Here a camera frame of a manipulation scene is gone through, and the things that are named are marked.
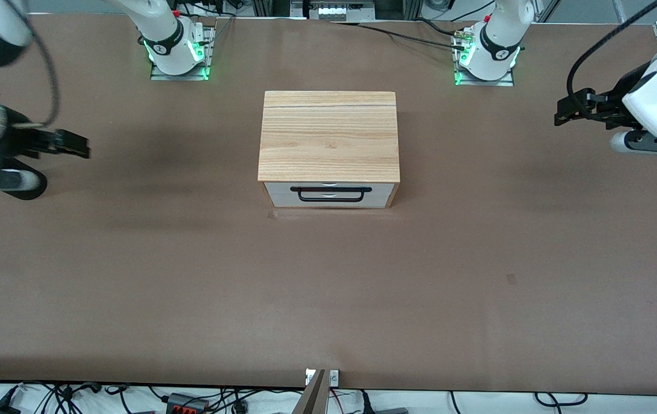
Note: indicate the black power plug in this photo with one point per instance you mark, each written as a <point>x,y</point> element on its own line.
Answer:
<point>367,402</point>

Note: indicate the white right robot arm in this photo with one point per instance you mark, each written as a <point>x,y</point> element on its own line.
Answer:
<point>164,34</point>

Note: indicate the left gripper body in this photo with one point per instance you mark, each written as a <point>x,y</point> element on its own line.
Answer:
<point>614,108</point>

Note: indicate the white-fronted wooden drawer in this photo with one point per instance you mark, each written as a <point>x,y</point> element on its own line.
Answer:
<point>282,195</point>

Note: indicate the small white metal bracket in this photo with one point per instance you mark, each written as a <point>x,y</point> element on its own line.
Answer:
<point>334,377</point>

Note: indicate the brown slanted post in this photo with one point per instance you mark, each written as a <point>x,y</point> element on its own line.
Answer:
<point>312,397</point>

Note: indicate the black box red connectors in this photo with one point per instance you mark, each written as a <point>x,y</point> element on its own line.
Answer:
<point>187,405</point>

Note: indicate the grey control box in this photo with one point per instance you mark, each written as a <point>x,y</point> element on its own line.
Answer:
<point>334,11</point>

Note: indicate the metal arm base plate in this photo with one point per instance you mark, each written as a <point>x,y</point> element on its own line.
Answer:
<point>504,82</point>
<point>179,77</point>

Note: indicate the light wooden drawer cabinet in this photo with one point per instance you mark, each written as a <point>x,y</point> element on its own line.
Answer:
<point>328,138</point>

